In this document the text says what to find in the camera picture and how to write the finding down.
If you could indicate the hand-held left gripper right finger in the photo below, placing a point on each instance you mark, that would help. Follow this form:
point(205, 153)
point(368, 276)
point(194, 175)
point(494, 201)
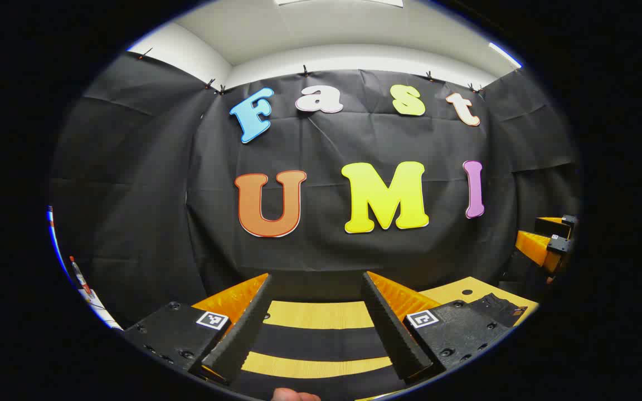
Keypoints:
point(390, 328)

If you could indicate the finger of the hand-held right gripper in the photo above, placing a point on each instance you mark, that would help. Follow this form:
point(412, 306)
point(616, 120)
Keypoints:
point(534, 245)
point(555, 225)

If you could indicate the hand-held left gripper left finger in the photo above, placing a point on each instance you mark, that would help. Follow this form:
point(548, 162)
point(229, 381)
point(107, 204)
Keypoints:
point(243, 334)

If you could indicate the black jeans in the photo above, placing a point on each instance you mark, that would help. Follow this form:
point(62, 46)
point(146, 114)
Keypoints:
point(321, 341)

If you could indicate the black backdrop cloth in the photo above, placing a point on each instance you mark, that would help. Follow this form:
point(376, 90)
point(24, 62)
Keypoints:
point(354, 250)

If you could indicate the red and white equipment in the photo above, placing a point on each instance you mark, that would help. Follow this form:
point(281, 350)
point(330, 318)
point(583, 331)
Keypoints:
point(84, 284)

